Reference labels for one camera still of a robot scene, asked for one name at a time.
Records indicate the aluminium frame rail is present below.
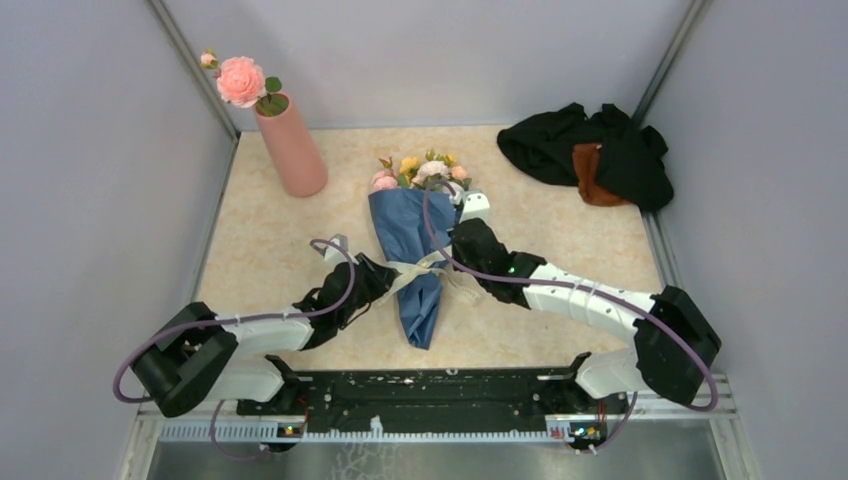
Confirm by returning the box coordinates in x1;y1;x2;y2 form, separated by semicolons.
119;376;761;479

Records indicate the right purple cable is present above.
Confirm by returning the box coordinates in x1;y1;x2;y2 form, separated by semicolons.
421;180;720;455

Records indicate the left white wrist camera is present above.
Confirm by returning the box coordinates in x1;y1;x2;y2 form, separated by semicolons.
323;234;349;264

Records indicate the pink rose in vase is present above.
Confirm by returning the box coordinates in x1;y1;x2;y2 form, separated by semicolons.
199;49;290;117

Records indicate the mixed flower bouquet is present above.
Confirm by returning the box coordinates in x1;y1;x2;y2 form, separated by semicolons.
370;149;473;195

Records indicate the blue wrapping paper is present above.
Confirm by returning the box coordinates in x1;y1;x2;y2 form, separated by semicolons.
368;188;458;350

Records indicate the cream ribbon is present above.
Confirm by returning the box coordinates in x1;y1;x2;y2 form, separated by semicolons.
373;251;481;306

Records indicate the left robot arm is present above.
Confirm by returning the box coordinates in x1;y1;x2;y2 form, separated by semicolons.
128;254;399;418

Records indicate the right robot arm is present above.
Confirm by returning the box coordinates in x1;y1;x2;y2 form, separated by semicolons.
450;218;722;412

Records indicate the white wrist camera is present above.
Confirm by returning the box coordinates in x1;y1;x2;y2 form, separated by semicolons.
459;190;491;223
323;234;349;264

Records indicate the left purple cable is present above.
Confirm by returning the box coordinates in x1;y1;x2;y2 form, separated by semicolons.
112;238;357;463

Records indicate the pink ceramic vase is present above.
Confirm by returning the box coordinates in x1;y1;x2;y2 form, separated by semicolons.
254;93;328;198

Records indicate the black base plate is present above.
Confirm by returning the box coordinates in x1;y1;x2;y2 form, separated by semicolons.
236;367;627;434

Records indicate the brown cloth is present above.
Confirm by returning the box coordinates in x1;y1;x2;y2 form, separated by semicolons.
572;143;629;207

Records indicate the black cloth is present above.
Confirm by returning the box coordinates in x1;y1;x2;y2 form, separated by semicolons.
496;103;674;212

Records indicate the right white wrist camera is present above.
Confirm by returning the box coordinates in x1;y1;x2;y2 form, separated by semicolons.
459;190;491;223

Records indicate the purple cable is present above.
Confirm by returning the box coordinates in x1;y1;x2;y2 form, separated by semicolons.
421;180;720;455
112;238;357;463

